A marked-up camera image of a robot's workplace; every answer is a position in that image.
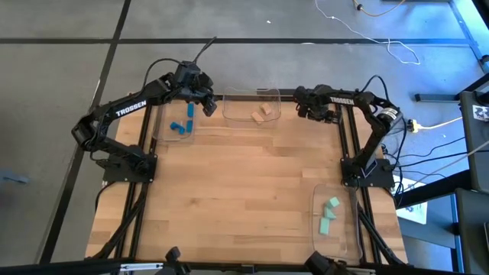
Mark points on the grey box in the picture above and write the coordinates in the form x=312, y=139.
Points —
x=471, y=229

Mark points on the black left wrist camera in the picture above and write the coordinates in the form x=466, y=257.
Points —
x=188, y=72

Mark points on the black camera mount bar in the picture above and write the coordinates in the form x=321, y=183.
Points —
x=76, y=267

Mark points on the blue arch block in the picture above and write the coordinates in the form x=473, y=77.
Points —
x=177, y=127

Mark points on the white power plug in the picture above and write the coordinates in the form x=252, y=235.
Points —
x=413, y=126

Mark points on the black cart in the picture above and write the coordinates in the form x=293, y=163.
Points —
x=473, y=153

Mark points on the black left frame rail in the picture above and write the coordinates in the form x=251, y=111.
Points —
x=133, y=244

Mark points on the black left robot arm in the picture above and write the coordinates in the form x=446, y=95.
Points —
x=160, y=91

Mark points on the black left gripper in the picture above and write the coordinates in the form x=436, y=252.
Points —
x=198, y=88

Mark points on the blue grey floor object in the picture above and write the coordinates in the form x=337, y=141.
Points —
x=13, y=177

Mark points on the white printed paper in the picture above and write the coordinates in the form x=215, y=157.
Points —
x=416, y=212

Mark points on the black right frame rail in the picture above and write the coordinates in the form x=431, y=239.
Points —
x=370, y=225

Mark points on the black cross frame rail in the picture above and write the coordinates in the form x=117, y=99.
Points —
x=219, y=98

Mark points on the natural wood cuboid block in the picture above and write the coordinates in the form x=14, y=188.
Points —
x=266, y=109

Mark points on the black stand leg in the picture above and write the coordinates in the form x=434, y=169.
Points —
x=435, y=97

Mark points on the blue rectangular block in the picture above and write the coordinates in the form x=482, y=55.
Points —
x=190, y=110

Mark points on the black white marker tag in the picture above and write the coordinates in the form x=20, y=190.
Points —
x=481, y=113

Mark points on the clear plastic bin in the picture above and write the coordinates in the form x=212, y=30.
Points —
x=237, y=110
x=344, y=244
x=164, y=114

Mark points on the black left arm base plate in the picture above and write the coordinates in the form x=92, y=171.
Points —
x=114, y=173

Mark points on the long mint green block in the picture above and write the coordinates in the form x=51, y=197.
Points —
x=324, y=226

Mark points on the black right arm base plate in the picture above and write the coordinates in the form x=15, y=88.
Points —
x=378, y=179

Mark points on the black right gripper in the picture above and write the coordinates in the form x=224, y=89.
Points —
x=321, y=103

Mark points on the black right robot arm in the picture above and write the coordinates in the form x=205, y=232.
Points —
x=366, y=101

